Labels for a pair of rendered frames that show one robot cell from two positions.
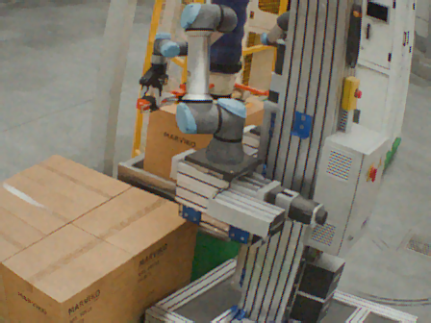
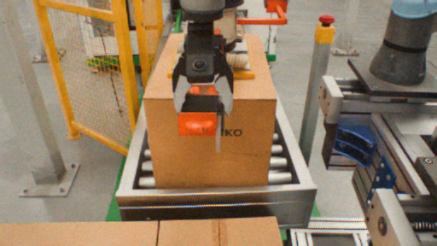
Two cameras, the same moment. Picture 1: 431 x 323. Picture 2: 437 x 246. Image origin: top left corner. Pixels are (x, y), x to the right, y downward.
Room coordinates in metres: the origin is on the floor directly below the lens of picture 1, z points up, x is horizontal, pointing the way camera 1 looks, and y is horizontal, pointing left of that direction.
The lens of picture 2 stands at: (2.37, 0.57, 1.43)
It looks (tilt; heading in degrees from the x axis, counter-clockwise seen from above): 34 degrees down; 333
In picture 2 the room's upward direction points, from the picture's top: straight up
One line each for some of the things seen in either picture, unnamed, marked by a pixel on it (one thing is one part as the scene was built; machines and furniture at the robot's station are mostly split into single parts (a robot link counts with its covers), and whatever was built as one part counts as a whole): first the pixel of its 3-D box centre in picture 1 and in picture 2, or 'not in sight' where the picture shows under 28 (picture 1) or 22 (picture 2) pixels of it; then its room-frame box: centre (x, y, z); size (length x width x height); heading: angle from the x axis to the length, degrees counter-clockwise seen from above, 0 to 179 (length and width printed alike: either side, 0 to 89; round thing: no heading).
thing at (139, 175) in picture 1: (172, 187); (217, 196); (3.12, 0.19, 0.58); 0.70 x 0.03 x 0.06; 66
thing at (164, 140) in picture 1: (208, 139); (212, 105); (3.42, 0.05, 0.75); 0.60 x 0.40 x 0.40; 152
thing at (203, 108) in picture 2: (147, 103); (198, 114); (2.90, 0.34, 1.08); 0.08 x 0.07 x 0.05; 151
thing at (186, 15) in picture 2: (157, 74); (203, 40); (2.92, 0.32, 1.22); 0.09 x 0.08 x 0.12; 152
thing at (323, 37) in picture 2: not in sight; (309, 122); (3.44, -0.50, 0.50); 0.07 x 0.07 x 1.00; 66
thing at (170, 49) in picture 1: (171, 48); not in sight; (2.83, 0.26, 1.38); 0.11 x 0.11 x 0.08; 26
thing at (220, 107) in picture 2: (164, 103); (225, 101); (2.92, 0.27, 1.08); 0.31 x 0.03 x 0.05; 151
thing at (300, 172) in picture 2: not in sight; (258, 73); (4.05, -0.59, 0.50); 2.31 x 0.05 x 0.19; 156
